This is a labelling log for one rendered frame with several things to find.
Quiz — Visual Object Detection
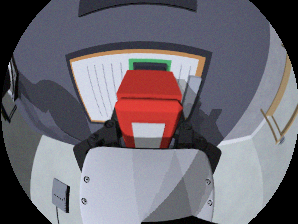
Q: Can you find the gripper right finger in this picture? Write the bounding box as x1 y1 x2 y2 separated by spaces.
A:
173 111 222 174

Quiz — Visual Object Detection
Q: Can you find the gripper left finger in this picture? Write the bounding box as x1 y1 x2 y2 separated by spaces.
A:
73 107 123 173

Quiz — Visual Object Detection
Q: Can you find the red self-inking stamp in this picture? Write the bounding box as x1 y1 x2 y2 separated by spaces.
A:
115 62 183 148

